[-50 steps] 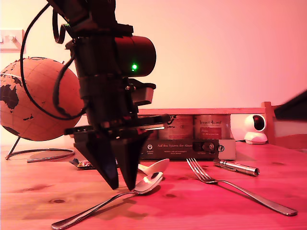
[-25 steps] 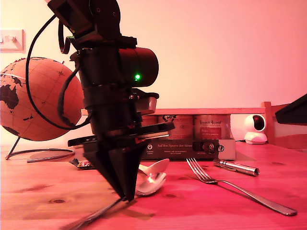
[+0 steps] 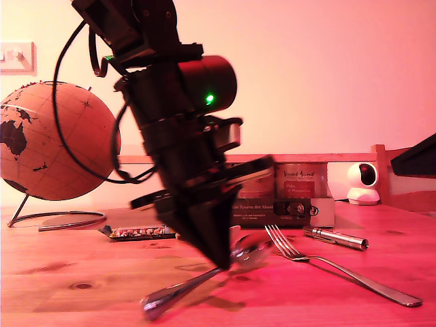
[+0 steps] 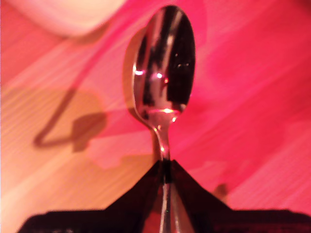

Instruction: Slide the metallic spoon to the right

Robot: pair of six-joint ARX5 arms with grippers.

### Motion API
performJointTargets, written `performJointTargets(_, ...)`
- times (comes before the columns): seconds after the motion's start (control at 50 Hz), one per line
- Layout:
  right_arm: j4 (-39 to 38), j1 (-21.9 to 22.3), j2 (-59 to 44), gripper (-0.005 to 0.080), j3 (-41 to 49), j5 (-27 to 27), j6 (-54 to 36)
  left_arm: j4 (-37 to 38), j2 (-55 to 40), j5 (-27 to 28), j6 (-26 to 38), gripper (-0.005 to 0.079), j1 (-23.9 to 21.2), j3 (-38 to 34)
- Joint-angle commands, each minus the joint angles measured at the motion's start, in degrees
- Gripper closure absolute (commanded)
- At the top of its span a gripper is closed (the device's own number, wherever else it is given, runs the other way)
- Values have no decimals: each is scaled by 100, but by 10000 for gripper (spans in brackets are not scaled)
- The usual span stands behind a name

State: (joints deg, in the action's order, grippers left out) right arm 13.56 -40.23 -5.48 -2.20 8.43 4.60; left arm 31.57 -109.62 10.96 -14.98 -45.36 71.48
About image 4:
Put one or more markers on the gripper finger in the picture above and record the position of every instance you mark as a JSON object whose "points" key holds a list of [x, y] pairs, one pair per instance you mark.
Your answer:
{"points": [[141, 194], [194, 194]]}

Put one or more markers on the metallic spoon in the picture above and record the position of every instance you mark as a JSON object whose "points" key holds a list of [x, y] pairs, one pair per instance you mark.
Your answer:
{"points": [[165, 72]]}

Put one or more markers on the white ceramic spoon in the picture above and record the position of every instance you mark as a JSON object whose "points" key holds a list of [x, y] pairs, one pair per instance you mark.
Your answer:
{"points": [[68, 17]]}

